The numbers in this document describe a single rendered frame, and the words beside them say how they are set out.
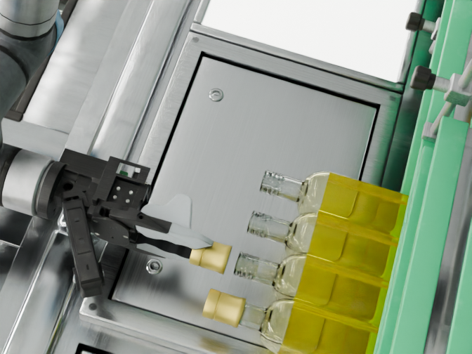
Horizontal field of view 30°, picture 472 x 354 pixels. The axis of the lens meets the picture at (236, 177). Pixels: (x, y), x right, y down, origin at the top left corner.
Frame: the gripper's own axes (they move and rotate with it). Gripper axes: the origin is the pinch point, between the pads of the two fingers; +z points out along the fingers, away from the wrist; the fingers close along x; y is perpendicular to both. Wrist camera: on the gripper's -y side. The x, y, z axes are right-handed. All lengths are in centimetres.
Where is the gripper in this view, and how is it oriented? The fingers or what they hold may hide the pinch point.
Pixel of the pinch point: (199, 252)
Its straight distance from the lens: 106.1
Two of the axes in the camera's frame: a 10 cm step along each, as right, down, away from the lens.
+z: 9.6, 2.9, -0.5
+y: 2.8, -8.5, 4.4
